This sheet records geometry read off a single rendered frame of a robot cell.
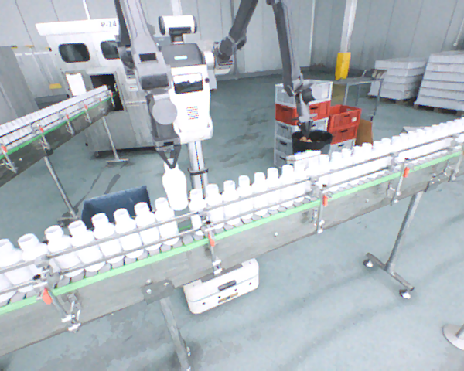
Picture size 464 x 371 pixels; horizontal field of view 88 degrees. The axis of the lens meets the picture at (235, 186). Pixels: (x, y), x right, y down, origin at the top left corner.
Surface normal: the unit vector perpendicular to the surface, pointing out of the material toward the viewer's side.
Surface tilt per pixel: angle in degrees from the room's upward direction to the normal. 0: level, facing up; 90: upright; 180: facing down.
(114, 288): 90
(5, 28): 90
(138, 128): 90
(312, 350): 0
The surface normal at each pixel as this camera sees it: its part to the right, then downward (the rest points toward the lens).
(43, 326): 0.40, 0.44
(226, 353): -0.06, -0.86
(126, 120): 0.11, 0.50
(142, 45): 0.29, -0.17
